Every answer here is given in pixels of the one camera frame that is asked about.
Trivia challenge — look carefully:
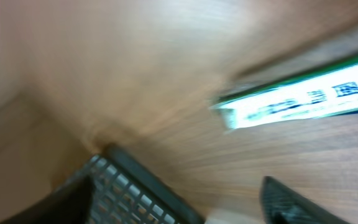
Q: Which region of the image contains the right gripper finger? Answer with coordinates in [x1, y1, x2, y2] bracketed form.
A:
[260, 176, 349, 224]

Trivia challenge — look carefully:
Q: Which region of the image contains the green white candy bar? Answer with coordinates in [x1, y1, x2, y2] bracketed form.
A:
[211, 54, 358, 129]

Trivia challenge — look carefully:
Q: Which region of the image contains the grey plastic mesh basket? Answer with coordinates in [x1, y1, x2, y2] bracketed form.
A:
[3, 144, 205, 224]

